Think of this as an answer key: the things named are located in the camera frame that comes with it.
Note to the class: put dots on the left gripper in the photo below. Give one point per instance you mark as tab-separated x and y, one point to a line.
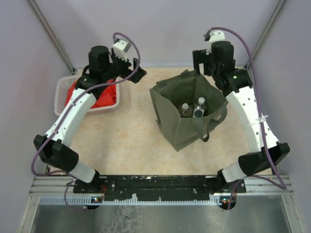
127	71

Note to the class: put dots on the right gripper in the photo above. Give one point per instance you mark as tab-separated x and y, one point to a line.
200	57

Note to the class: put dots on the amber bottle white cap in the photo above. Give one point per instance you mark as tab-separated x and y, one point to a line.
200	104
186	111

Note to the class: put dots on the green canvas bag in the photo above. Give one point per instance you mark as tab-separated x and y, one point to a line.
167	98

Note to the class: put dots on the white bottle black cap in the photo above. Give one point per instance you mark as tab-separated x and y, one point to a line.
198	112

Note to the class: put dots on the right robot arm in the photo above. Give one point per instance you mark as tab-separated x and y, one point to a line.
266	151

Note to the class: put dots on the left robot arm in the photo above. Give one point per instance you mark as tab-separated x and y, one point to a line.
105	66

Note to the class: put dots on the red cloth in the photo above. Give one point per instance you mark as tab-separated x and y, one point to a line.
107	98

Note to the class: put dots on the white plastic basket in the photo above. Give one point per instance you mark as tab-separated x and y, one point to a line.
61	94

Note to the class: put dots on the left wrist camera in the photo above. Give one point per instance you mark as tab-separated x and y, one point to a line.
120	48

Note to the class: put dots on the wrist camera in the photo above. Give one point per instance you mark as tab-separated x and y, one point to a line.
214	36
120	48

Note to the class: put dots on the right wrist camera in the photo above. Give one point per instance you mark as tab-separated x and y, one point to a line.
214	36

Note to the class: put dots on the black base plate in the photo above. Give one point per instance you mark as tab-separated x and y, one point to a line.
154	188

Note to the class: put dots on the aluminium frame rail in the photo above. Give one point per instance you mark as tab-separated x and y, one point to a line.
51	35

